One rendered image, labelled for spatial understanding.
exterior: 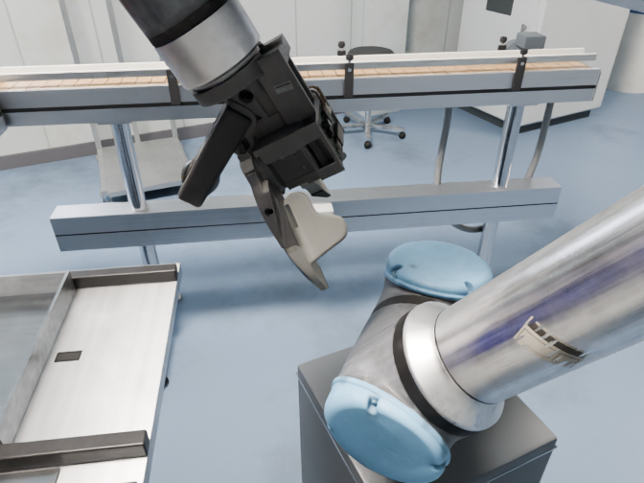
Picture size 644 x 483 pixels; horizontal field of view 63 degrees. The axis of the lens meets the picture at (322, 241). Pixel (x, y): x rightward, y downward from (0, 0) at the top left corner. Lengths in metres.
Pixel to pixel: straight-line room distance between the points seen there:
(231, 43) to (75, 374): 0.44
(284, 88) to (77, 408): 0.42
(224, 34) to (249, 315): 1.69
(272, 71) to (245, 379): 1.47
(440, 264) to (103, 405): 0.40
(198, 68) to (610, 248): 0.31
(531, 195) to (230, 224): 0.98
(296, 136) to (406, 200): 1.26
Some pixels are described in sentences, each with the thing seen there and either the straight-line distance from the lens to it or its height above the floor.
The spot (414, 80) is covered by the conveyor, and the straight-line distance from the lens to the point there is 1.50.
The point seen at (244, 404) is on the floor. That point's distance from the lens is 1.75.
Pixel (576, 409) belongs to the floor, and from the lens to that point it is 1.89.
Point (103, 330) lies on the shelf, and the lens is 0.74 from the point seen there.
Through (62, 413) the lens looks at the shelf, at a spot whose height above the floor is 0.88.
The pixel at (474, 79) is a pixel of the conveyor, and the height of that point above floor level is 0.92.
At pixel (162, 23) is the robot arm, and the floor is 1.27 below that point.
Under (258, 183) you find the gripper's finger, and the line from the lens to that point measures 0.45.
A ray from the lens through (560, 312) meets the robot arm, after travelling 0.38.
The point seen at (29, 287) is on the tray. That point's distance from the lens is 0.83.
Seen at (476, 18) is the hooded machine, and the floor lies 0.65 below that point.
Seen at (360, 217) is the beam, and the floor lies 0.49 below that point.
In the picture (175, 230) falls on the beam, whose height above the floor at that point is 0.48.
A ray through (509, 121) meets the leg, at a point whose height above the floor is 0.77.
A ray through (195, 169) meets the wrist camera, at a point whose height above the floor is 1.14.
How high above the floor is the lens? 1.35
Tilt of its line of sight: 34 degrees down
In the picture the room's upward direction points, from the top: straight up
